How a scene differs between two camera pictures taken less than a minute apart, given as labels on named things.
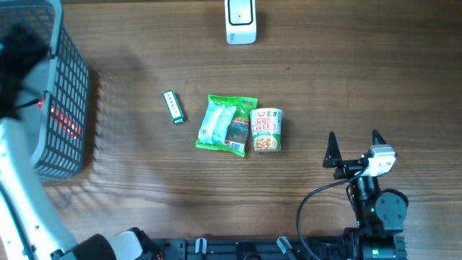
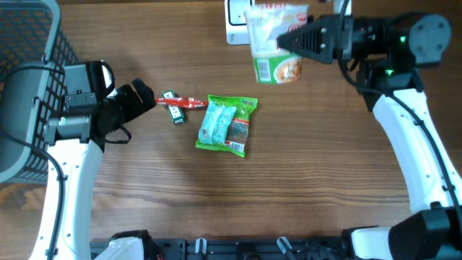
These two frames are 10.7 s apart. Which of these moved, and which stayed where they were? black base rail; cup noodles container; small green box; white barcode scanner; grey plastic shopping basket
Moved: cup noodles container
Stayed: small green box; black base rail; grey plastic shopping basket; white barcode scanner
